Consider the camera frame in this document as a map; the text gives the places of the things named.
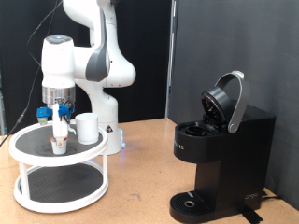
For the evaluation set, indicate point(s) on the white mug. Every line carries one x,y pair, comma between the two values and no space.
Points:
87,129

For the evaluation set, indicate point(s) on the orange-lidded coffee pod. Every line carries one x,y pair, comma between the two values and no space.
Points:
57,151

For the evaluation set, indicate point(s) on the black curtain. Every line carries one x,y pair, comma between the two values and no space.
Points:
140,31

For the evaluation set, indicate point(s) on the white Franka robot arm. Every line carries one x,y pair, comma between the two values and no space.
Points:
106,109

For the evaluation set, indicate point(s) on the white two-tier turntable stand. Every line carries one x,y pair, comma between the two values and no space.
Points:
62,183

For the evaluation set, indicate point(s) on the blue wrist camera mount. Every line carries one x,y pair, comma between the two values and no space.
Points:
43,112

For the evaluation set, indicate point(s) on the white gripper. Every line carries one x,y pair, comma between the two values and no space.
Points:
59,130

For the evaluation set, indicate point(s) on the black Keurig coffee machine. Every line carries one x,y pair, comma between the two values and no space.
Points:
233,161

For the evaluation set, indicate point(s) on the black tape strip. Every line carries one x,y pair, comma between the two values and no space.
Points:
250,215

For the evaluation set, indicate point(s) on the silver metal frame post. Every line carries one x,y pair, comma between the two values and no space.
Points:
2,115
170,62

